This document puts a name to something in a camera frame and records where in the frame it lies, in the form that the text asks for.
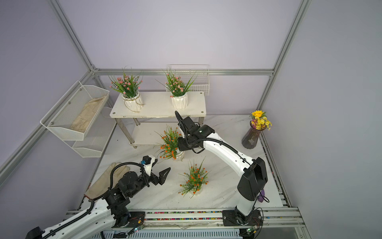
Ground orange flower pot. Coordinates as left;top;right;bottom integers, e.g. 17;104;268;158
178;161;209;198
153;125;186;162

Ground pink flower pot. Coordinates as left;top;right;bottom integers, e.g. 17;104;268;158
109;69;144;113
157;67;196;110

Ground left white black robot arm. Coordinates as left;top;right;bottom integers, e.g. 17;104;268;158
26;156;171;239

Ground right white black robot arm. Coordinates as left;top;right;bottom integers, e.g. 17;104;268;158
175;111;268;226

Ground white two-tier rack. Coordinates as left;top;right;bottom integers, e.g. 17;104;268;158
109;91;207;149

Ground orange flower pot front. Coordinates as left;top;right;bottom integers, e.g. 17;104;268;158
178;161;209;198

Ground beige glove on table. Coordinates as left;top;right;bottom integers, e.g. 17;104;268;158
85;162;130;199

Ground purple vase yellow flowers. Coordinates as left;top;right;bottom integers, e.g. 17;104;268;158
241;110;272;149

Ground beige glove in bin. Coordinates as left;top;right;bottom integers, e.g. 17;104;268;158
70;96;105;133

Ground purple pink garden trowel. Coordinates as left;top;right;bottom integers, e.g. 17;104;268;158
257;189;267;203

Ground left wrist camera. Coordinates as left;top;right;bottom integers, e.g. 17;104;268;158
141;155;158;176

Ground lower white mesh wall bin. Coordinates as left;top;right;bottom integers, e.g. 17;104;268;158
72;107;116;158

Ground white mesh wall bin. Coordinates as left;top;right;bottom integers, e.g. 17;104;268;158
72;107;116;158
40;81;109;141

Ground white wire basket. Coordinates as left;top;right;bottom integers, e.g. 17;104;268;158
167;64;210;96

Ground upper white mesh wall bin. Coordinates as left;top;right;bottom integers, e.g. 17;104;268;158
40;81;109;141

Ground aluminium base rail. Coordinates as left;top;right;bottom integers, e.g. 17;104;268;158
102;208;311;239

